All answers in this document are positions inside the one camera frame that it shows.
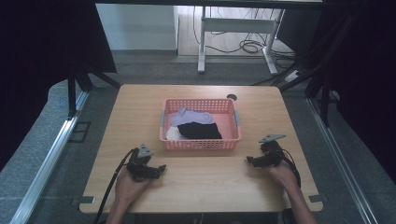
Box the pink plastic basket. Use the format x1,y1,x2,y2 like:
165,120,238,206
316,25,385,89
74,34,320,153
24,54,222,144
159,98,243,152

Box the white metal desk frame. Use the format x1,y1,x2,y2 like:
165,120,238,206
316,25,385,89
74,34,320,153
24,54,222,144
197,6,286,76

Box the black curtain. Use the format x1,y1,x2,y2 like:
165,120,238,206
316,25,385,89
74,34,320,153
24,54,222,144
0,0,118,172
276,0,396,185

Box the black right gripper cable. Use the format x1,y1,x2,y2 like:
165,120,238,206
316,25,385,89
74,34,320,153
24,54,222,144
280,148,303,189

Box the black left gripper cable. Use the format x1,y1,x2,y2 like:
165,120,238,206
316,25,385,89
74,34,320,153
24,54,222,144
92,147,139,224

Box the person's right hand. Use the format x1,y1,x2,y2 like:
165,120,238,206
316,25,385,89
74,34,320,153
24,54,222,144
263,161,301,191

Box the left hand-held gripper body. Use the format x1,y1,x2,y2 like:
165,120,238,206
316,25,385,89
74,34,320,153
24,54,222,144
125,143,159,183

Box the black metal stand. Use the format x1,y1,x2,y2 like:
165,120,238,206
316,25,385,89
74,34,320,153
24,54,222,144
250,12,353,128
66,59,122,119

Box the aluminium floor rail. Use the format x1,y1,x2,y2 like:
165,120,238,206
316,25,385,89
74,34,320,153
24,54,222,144
306,91,379,224
8,91,91,224

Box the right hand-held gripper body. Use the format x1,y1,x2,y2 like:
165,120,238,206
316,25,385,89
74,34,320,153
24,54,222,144
258,133,288,167

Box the white cloth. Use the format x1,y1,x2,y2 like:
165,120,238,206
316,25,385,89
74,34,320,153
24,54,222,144
165,125,188,142

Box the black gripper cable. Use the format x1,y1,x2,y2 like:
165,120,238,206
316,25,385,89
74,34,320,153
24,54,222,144
280,148,303,189
92,147,139,224

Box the white power strip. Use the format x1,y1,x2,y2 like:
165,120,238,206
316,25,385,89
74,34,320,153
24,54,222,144
284,69,304,84

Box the light purple cloth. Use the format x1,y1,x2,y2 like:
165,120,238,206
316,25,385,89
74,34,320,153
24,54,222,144
169,106,215,128

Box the black cloth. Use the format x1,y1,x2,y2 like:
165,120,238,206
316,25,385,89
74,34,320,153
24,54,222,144
177,121,223,141

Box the person's left hand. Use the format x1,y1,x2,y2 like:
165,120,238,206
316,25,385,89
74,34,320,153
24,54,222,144
114,169,152,208

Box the black floor cables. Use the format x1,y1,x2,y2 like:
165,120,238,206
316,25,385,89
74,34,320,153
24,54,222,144
191,6,297,62

